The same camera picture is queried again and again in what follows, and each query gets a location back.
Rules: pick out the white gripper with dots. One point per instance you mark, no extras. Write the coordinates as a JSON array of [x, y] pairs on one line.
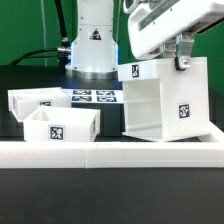
[[153, 23]]

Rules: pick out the white drawer cabinet box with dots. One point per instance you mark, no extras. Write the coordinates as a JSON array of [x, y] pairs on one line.
[[162, 103]]

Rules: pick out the white drawer with knob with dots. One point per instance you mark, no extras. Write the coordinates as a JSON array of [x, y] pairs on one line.
[[58, 124]]

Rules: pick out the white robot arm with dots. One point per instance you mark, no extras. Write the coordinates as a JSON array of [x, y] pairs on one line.
[[94, 53]]

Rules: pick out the white rear drawer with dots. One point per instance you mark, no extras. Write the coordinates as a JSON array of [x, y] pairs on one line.
[[22, 102]]

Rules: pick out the marker tag sheet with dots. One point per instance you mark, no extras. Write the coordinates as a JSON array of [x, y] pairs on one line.
[[95, 96]]

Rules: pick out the white border frame rail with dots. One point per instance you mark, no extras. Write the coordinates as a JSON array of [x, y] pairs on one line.
[[208, 151]]

